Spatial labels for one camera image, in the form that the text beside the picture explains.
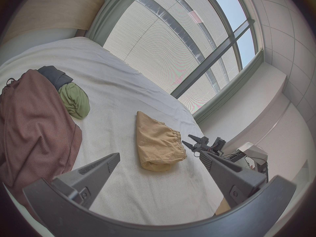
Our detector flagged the tan shorts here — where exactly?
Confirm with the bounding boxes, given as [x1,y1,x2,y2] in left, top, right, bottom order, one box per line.
[136,111,187,172]

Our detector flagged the grey-green curtain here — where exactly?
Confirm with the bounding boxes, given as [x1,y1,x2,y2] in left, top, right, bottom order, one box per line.
[84,0,153,42]

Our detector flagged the green garment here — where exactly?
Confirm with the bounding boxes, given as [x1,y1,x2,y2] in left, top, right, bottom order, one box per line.
[58,82,90,120]

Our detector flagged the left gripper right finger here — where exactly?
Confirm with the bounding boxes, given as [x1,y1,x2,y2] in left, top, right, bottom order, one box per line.
[199,150,269,210]

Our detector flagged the window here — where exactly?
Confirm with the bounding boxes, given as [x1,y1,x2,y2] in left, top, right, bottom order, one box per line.
[102,0,262,113]

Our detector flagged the black garment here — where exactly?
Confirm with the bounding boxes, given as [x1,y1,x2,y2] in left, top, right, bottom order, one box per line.
[38,66,74,92]

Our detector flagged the brown shorts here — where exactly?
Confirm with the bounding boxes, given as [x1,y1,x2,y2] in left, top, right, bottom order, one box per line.
[0,69,82,207]

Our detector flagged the bed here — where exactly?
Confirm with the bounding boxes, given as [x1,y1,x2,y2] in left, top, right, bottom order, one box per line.
[0,0,232,228]

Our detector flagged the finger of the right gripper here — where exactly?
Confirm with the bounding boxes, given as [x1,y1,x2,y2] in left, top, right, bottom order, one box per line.
[188,134,203,144]
[182,140,198,152]

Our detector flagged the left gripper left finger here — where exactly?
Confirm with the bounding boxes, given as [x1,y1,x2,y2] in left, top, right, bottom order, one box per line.
[52,153,121,209]

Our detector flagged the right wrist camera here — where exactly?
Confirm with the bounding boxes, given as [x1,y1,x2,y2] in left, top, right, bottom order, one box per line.
[213,137,226,149]

